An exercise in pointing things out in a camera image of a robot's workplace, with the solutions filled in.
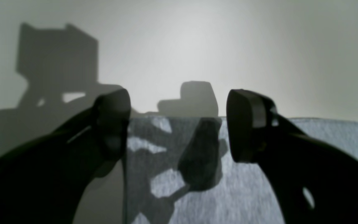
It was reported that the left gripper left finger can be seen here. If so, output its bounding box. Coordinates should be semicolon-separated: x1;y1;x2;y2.
0;88;131;224

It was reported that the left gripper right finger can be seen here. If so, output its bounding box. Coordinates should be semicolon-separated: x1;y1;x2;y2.
226;89;358;224

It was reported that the light grey T-shirt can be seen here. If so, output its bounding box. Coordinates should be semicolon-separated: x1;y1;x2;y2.
124;116;358;224

